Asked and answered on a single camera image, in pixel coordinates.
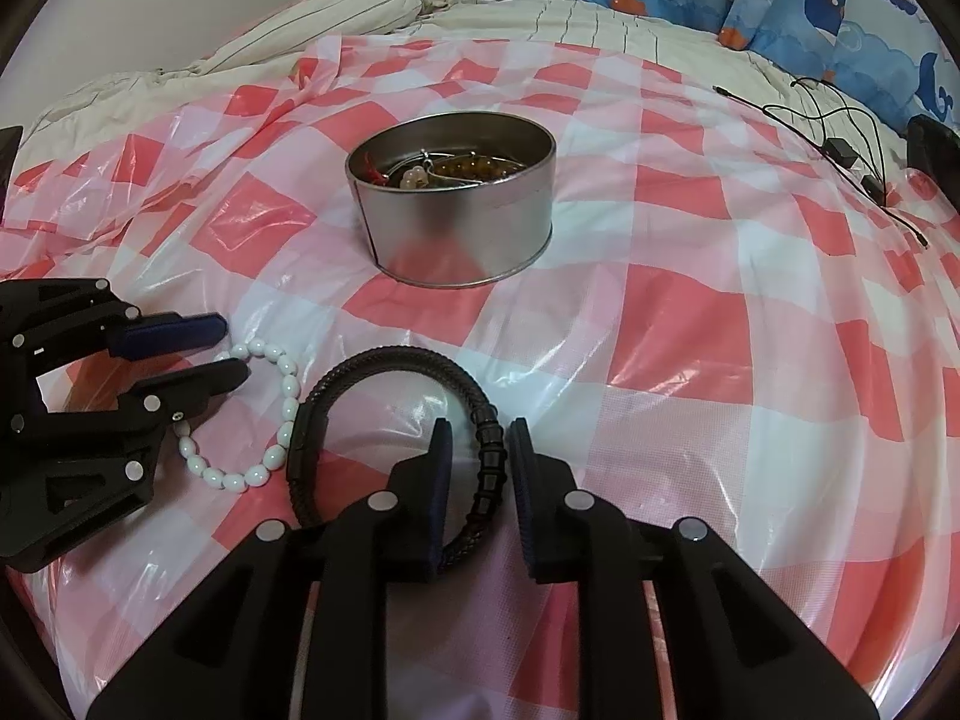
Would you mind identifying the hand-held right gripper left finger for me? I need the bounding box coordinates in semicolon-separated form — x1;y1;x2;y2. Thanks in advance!
86;416;455;720

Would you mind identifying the black cable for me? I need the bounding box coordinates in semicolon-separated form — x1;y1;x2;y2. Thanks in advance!
791;75;901;203
712;85;931;248

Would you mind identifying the amber bead bracelet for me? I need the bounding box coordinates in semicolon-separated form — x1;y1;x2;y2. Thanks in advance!
431;154;527;185

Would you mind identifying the black device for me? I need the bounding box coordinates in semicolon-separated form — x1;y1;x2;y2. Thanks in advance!
907;116;960;205

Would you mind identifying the silver bangle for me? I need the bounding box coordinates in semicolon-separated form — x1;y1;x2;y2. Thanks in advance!
411;148;488;188

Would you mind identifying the pink checkered plastic sheet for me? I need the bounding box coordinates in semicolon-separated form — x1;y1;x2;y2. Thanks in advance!
0;34;960;720

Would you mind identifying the black braided bracelet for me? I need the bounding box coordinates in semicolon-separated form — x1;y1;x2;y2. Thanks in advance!
285;345;502;567

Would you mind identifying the white bead bracelet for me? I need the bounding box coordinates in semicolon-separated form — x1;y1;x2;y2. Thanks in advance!
174;340;301;496

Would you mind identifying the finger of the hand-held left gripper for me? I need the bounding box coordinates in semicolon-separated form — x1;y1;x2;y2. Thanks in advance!
0;277;228;398
0;356;252;571

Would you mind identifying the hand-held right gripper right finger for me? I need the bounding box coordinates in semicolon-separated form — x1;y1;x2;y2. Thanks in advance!
506;420;878;720

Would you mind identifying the round metal tin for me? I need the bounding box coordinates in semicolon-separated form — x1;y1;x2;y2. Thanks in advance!
345;111;557;290

